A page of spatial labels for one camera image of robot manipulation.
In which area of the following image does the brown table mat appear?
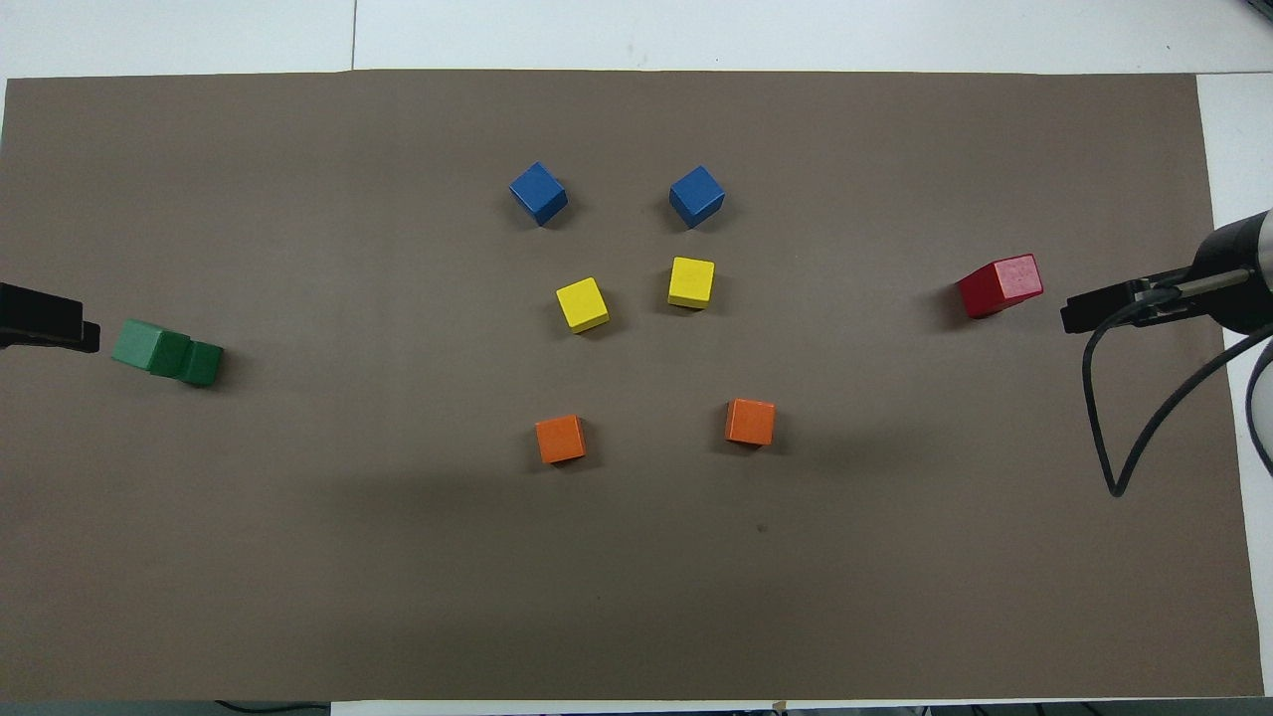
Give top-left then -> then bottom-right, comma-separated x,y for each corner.
0,69 -> 1266,703

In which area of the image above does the blue wooden block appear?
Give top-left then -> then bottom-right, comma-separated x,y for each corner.
508,161 -> 570,228
667,164 -> 727,230

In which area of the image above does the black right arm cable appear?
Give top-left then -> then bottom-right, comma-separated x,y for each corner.
1082,283 -> 1273,497

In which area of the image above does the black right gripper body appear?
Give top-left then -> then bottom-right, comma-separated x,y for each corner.
1190,212 -> 1273,335

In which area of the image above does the orange wooden block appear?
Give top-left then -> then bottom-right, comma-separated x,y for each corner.
724,398 -> 777,448
534,414 -> 587,465

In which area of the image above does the yellow wooden block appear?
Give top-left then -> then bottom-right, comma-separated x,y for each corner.
554,276 -> 611,334
666,256 -> 716,310

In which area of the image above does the green wooden block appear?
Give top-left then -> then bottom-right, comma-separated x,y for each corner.
109,318 -> 193,380
177,340 -> 226,390

